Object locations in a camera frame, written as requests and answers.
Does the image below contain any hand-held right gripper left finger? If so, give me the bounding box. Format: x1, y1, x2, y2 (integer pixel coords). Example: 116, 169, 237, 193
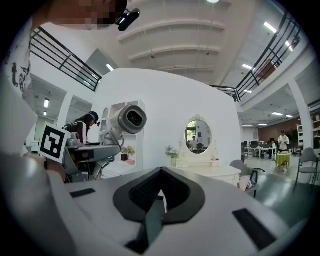
65, 166, 163, 256

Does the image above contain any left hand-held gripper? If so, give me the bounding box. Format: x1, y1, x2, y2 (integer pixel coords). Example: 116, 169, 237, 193
38, 122, 122, 183

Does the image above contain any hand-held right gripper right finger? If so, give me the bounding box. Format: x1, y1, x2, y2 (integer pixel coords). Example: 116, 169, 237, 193
142, 166, 292, 256

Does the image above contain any person's left forearm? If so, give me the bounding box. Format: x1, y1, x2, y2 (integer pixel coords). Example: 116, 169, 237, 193
44, 156, 67, 185

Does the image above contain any white table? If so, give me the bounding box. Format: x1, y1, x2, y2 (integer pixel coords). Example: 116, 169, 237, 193
102, 159, 144, 180

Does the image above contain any plant in black pot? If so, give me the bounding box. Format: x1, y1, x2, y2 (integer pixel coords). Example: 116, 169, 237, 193
120, 145, 136, 162

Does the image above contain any pale cloth bag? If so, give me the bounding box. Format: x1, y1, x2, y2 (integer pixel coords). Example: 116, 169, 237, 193
238, 175, 257, 191

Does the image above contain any white shelf cabinet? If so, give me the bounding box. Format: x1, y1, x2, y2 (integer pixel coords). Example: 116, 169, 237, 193
98, 99, 146, 171

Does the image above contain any white office desk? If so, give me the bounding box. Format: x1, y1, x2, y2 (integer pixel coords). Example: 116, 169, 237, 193
244, 146, 277, 160

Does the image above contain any green plant in vase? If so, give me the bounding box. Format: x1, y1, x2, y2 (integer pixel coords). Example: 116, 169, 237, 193
164, 144, 180, 167

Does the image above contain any oval white-framed mirror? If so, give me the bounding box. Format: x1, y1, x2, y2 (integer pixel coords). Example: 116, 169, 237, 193
180, 113, 218, 159

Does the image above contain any green-covered small table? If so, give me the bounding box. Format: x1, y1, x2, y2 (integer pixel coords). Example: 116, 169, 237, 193
275, 152, 291, 169

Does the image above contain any person's white printed shirt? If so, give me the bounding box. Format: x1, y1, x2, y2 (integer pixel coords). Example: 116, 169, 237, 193
0, 17, 38, 157

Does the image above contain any black balcony railing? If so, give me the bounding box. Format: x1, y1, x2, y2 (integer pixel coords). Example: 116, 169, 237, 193
29, 26, 103, 93
209, 9, 301, 103

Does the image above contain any grey chair with black frame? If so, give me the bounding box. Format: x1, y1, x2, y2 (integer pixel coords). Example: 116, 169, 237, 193
229, 159, 266, 199

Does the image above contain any black head camera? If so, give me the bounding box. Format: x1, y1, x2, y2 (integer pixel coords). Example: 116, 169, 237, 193
115, 8, 141, 33

